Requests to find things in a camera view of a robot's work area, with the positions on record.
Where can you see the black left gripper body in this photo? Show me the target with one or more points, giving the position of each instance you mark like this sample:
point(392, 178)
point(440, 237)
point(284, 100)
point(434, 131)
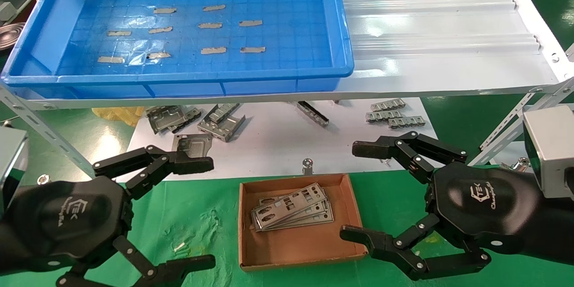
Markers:
point(67, 219)

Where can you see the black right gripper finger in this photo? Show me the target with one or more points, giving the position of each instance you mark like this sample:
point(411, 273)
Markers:
point(372, 149)
point(381, 246)

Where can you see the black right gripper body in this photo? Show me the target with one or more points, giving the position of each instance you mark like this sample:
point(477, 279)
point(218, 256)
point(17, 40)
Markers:
point(484, 202)

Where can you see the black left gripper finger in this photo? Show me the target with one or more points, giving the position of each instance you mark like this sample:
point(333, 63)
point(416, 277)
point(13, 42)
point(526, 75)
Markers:
point(188, 165)
point(179, 267)

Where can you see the brown cardboard box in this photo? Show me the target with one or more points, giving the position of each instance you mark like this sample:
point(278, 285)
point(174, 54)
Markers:
point(305, 246)

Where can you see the silver perforated metal plate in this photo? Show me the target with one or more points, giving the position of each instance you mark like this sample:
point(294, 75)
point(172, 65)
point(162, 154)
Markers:
point(287, 204)
point(264, 200)
point(322, 216)

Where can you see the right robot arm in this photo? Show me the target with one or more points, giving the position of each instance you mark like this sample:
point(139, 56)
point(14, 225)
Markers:
point(556, 228)

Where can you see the small grey box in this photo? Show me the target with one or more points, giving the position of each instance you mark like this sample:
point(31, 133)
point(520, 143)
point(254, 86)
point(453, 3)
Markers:
point(6, 11)

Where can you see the small silver clip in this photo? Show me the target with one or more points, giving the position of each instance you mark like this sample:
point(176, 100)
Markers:
point(386, 162)
point(307, 167)

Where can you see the small white scrap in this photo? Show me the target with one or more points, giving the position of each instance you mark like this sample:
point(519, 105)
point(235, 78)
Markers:
point(179, 246)

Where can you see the small notched metal strip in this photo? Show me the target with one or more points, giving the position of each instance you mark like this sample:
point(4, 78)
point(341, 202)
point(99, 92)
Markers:
point(388, 105)
point(383, 115)
point(406, 122)

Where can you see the small silver bolt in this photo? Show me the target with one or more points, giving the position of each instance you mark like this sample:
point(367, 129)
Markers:
point(42, 180)

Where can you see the silver metal fitting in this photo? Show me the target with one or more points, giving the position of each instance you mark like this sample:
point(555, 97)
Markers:
point(518, 165)

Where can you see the green cloth mat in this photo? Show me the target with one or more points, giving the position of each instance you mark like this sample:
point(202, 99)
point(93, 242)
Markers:
point(399, 197)

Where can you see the white perforated angle brace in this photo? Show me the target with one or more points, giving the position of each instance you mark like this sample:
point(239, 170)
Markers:
point(40, 128)
point(497, 136)

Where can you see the white flat board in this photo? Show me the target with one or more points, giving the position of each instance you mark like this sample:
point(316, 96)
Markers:
point(278, 143)

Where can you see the white corrugated metal shelf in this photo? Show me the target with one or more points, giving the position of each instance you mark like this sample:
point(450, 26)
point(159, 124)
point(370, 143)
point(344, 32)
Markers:
point(426, 31)

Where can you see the grey tape strip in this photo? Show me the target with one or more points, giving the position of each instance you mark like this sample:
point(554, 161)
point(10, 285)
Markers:
point(119, 33)
point(214, 7)
point(164, 10)

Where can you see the round metal coil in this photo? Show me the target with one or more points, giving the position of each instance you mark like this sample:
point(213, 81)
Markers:
point(11, 36)

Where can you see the grey stamped metal bracket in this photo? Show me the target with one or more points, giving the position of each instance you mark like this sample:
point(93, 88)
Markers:
point(193, 145)
point(224, 110)
point(192, 116)
point(161, 119)
point(224, 131)

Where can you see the long narrow metal bracket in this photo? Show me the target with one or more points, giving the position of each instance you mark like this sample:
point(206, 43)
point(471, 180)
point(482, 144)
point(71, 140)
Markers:
point(314, 114)

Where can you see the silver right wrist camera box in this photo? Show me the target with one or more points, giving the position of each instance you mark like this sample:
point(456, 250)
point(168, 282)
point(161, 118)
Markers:
point(554, 152)

